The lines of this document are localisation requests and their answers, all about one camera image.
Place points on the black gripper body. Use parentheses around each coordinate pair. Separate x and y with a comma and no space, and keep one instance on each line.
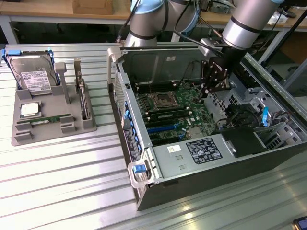
(217,68)

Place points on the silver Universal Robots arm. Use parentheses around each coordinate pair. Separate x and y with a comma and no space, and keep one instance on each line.
(237,28)

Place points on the black installed RAM stick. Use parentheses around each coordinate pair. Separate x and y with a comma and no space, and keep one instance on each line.
(169,115)

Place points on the green RAM stick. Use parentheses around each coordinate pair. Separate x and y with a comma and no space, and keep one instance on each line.
(48,119)

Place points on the green motherboard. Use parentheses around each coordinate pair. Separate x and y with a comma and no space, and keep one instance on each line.
(189,112)

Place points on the CPU socket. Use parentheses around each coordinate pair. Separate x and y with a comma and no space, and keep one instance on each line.
(164,100)

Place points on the blue disk bay lever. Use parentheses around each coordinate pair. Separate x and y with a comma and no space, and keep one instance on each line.
(265,117)

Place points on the blue expansion slot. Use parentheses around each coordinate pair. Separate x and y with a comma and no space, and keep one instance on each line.
(163,129)

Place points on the grey power supply unit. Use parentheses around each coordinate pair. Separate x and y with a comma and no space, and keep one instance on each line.
(187,158)

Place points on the wooden desk with clutter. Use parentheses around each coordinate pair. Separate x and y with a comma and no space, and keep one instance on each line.
(283,22)

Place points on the open black PC case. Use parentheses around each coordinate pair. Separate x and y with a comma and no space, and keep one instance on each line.
(216,172)

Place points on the blue case latch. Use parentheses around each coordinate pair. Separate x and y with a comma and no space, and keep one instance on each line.
(139,169)

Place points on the brown cardboard box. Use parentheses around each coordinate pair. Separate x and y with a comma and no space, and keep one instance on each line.
(92,6)

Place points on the grey parts rack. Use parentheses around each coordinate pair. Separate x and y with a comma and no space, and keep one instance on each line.
(55,134)

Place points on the blue disk caddy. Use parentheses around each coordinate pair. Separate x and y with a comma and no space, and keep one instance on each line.
(50,54)

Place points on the dark phone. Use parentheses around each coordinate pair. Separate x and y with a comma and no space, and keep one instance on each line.
(301,223)

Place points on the silver hard disk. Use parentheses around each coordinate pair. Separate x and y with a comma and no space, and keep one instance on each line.
(31,74)

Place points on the silver CPU chip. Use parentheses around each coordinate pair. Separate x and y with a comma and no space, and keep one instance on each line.
(30,110)

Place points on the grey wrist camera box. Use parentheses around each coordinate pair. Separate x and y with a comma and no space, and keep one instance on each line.
(211,45)

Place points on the graphics card with metal bracket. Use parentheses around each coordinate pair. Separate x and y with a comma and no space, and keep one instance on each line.
(82,91)

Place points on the wooden workbench with grey frame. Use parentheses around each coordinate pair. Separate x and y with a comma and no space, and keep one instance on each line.
(48,18)

